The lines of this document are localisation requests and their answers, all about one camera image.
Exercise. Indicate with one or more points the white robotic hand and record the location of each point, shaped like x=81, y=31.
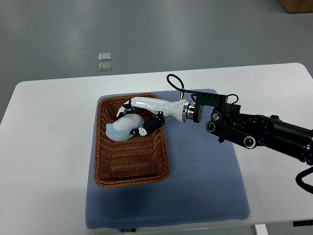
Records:
x=178, y=109

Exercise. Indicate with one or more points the light blue plush toy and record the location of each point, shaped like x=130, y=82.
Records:
x=120, y=129

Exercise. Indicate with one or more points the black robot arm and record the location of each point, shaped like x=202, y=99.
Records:
x=228, y=123

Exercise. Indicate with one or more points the brown wicker basket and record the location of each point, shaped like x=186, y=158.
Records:
x=136, y=161

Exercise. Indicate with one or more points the blue textured mat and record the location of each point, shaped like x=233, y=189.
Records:
x=204, y=184

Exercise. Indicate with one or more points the white table leg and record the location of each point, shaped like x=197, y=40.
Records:
x=261, y=229

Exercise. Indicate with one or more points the brown cardboard box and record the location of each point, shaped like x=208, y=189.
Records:
x=297, y=6

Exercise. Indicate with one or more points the black table control panel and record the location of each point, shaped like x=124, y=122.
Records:
x=303, y=223

